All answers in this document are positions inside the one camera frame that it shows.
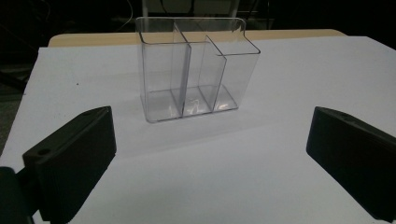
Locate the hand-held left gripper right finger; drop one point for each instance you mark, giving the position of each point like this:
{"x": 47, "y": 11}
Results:
{"x": 358, "y": 161}

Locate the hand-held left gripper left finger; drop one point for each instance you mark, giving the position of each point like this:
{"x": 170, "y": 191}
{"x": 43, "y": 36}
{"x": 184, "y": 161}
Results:
{"x": 74, "y": 155}

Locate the clear plastic compartment organizer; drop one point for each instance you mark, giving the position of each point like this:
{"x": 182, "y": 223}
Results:
{"x": 162, "y": 77}

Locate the white table sheet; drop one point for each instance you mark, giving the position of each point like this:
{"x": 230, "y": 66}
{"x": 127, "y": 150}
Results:
{"x": 218, "y": 174}

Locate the white metal desk leg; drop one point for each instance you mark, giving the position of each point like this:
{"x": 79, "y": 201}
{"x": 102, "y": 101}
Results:
{"x": 144, "y": 7}
{"x": 235, "y": 7}

